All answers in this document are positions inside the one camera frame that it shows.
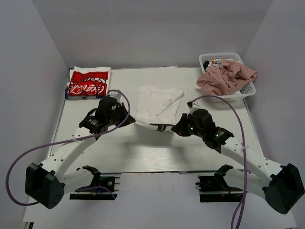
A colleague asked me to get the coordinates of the white t-shirt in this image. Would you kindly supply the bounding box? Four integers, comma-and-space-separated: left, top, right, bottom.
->
135, 86, 184, 132

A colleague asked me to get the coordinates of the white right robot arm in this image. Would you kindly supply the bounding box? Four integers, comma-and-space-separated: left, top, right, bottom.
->
171, 108, 305, 214

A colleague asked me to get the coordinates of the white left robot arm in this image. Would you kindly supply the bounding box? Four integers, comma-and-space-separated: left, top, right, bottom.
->
25, 95, 135, 209

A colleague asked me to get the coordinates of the folded red Coca-Cola t-shirt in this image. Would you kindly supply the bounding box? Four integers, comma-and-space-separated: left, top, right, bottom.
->
66, 66, 111, 96

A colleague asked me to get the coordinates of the pink t-shirt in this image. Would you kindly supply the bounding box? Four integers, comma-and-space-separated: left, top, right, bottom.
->
196, 60, 258, 96

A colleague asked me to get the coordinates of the white plastic laundry basket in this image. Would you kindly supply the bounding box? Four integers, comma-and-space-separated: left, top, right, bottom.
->
198, 52, 256, 100

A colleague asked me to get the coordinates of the colourful garment in basket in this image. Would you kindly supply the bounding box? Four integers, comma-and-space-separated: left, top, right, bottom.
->
203, 59, 224, 70

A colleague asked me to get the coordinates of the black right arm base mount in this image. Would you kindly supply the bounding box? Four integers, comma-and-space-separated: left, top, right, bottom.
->
195, 176, 243, 203

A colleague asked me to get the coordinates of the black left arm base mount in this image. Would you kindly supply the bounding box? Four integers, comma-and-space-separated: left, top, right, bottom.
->
69, 173, 121, 201

